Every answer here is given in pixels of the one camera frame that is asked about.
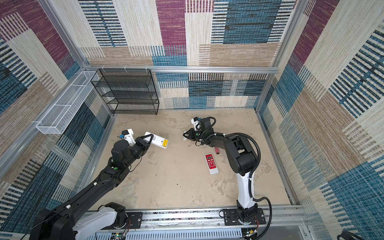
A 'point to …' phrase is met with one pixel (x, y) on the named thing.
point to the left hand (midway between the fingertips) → (153, 133)
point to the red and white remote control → (211, 163)
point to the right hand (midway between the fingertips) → (184, 135)
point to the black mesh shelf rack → (127, 90)
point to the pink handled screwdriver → (217, 150)
